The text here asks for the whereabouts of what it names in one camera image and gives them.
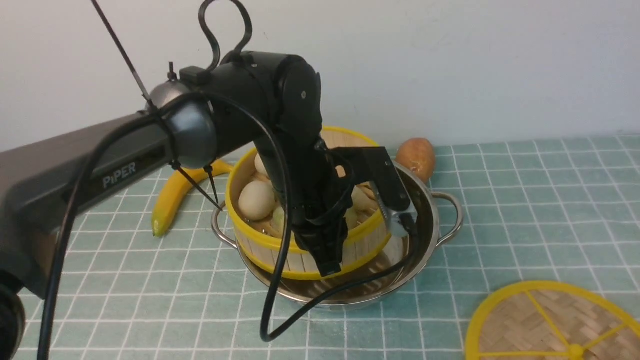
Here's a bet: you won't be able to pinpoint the brown toy potato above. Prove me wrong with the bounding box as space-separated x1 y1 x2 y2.
395 137 436 183

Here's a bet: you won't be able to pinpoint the woven bamboo steamer lid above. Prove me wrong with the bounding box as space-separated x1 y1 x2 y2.
464 281 640 360

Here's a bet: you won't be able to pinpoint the white pleated dumpling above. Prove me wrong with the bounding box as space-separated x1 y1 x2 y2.
350 186 378 212

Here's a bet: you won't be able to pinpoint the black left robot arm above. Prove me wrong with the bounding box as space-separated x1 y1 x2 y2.
1 51 351 360

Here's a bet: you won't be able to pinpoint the bamboo steamer basket yellow rim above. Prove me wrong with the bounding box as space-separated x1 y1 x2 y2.
225 126 391 281

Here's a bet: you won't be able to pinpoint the yellow toy banana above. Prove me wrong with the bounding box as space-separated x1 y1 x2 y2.
151 160 233 238

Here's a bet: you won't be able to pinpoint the stainless steel two-handled pot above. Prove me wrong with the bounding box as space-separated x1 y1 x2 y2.
211 165 464 311

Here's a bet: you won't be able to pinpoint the white round bun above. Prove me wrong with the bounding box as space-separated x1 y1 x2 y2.
238 180 275 221
253 153 269 178

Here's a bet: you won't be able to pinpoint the green checkered tablecloth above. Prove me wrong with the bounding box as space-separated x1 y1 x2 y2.
50 136 640 360

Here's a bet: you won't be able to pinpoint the small green dumpling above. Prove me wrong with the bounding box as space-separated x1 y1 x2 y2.
270 206 285 237

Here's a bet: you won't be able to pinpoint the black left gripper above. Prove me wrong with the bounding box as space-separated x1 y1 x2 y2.
254 135 349 278

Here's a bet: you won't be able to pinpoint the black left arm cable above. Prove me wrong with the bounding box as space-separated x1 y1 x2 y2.
37 92 421 360

